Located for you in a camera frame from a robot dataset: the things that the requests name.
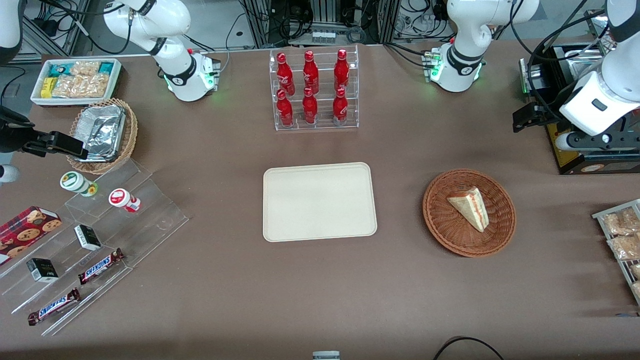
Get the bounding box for red cola bottle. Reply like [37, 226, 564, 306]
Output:
[276, 52, 296, 96]
[332, 87, 349, 126]
[334, 48, 350, 92]
[303, 50, 320, 95]
[302, 87, 319, 125]
[276, 89, 294, 127]

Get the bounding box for oval wicker basket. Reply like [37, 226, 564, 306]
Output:
[66, 98, 139, 175]

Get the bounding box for white rectangular snack bin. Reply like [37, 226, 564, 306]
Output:
[30, 58, 123, 108]

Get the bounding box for round brown wicker basket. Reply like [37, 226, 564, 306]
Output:
[422, 168, 517, 258]

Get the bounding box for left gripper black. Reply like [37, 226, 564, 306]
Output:
[512, 102, 640, 151]

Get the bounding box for beige plastic tray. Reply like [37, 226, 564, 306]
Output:
[263, 162, 378, 243]

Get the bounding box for small black box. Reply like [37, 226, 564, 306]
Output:
[26, 258, 59, 284]
[74, 224, 102, 251]

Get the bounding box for grey wire rack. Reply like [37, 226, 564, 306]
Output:
[592, 199, 640, 306]

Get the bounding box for small clear cracker bag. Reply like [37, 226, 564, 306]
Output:
[70, 61, 101, 77]

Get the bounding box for Snickers chocolate bar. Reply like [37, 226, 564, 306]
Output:
[78, 248, 126, 286]
[27, 288, 82, 326]

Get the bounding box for triangle sandwich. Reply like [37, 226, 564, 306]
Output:
[446, 187, 489, 233]

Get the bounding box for aluminium equipment frame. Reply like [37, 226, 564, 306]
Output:
[240, 0, 401, 48]

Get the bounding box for clear acrylic stepped stand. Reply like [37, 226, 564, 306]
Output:
[0, 159, 190, 337]

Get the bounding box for red cookie box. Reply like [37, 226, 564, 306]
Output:
[0, 206, 63, 266]

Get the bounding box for green lid yogurt bottle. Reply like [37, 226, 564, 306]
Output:
[60, 171, 99, 197]

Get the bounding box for silver foil containers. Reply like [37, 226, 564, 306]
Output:
[74, 105, 126, 162]

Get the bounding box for clear acrylic bottle rack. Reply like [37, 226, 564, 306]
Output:
[269, 45, 360, 132]

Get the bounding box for black table cable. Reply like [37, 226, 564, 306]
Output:
[432, 336, 506, 360]

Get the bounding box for white power strip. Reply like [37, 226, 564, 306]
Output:
[311, 30, 351, 45]

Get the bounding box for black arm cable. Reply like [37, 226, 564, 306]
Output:
[509, 0, 609, 107]

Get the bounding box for red lid yogurt bottle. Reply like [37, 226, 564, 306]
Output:
[108, 188, 142, 213]

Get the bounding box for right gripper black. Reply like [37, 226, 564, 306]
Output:
[0, 107, 89, 161]

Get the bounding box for steel warmer pan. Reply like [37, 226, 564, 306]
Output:
[565, 49, 609, 81]

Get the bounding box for large clear cracker bag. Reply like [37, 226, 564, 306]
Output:
[52, 74, 109, 99]

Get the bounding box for black food warmer appliance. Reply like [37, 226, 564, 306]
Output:
[520, 42, 640, 176]

